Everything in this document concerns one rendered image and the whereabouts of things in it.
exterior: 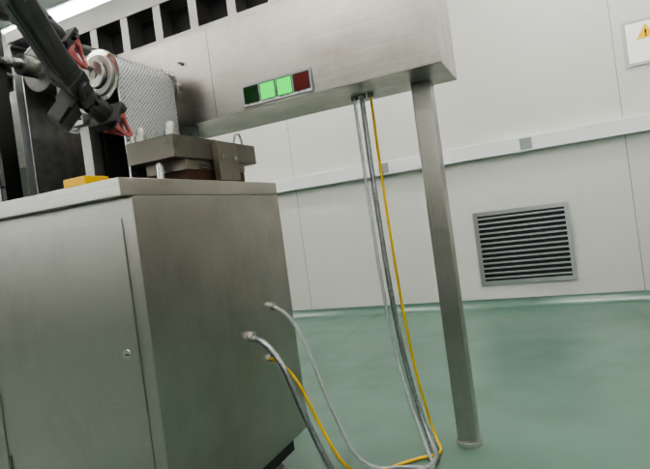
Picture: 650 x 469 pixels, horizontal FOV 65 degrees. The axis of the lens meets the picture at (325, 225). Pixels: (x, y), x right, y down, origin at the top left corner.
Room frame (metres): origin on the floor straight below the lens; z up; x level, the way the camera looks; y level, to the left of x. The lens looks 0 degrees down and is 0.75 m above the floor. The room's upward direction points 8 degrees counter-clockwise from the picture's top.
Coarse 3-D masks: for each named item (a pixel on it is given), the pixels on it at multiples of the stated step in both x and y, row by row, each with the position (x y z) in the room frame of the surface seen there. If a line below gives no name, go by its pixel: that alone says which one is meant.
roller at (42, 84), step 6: (30, 54) 1.58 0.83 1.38; (24, 78) 1.60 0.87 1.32; (30, 78) 1.59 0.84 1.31; (36, 78) 1.58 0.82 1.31; (42, 78) 1.57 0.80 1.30; (30, 84) 1.59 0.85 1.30; (36, 84) 1.58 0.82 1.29; (42, 84) 1.57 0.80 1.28; (48, 84) 1.56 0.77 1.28; (36, 90) 1.58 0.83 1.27; (42, 90) 1.57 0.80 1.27; (48, 90) 1.58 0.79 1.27; (54, 90) 1.59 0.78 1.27
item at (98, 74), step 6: (96, 66) 1.44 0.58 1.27; (102, 66) 1.43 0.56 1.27; (90, 72) 1.45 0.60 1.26; (96, 72) 1.44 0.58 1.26; (102, 72) 1.43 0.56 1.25; (90, 78) 1.45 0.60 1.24; (96, 78) 1.44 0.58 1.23; (102, 78) 1.43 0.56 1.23; (90, 84) 1.45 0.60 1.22; (96, 84) 1.44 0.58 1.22; (102, 84) 1.44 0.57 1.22
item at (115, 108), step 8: (96, 104) 1.34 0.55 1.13; (104, 104) 1.35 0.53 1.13; (112, 104) 1.39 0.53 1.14; (120, 104) 1.37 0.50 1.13; (88, 112) 1.34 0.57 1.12; (96, 112) 1.34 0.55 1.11; (104, 112) 1.35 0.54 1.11; (112, 112) 1.37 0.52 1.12; (96, 120) 1.37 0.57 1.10; (104, 120) 1.37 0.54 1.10; (112, 120) 1.35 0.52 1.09
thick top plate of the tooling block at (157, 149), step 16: (128, 144) 1.38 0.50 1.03; (144, 144) 1.36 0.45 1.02; (160, 144) 1.34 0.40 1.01; (176, 144) 1.33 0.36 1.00; (192, 144) 1.40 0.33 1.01; (208, 144) 1.46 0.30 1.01; (240, 144) 1.61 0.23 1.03; (128, 160) 1.38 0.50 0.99; (144, 160) 1.36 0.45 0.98; (160, 160) 1.35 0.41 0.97; (176, 160) 1.38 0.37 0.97; (208, 160) 1.46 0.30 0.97; (240, 160) 1.60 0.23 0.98
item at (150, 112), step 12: (120, 96) 1.44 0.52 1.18; (132, 96) 1.48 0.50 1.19; (144, 96) 1.53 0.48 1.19; (156, 96) 1.57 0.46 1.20; (132, 108) 1.48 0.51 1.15; (144, 108) 1.52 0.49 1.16; (156, 108) 1.57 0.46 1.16; (168, 108) 1.62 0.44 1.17; (132, 120) 1.47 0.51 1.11; (144, 120) 1.52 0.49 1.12; (156, 120) 1.56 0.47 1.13; (168, 120) 1.61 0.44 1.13; (156, 132) 1.56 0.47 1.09
